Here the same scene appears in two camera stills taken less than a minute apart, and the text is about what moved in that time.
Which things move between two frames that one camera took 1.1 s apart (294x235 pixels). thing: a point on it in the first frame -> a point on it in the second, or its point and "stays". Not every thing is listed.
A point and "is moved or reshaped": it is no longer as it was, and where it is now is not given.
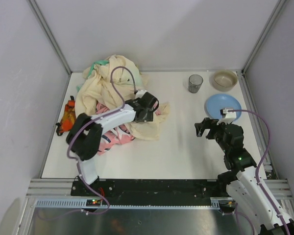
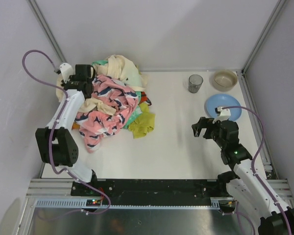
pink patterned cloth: [117, 134] -> [94, 126]
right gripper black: [209, 126] stays
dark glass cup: [195, 82] stays
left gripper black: [148, 112] -> [76, 83]
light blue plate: [215, 103] stays
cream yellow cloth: [110, 85] is moved or reshaped
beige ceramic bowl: [225, 81] stays
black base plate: [147, 189] stays
